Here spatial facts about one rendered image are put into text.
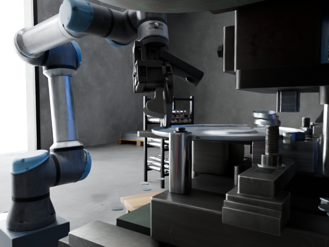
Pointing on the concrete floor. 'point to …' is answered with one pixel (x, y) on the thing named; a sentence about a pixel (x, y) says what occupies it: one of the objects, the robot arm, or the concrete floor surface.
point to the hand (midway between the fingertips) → (169, 122)
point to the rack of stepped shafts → (155, 165)
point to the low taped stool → (137, 200)
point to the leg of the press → (106, 237)
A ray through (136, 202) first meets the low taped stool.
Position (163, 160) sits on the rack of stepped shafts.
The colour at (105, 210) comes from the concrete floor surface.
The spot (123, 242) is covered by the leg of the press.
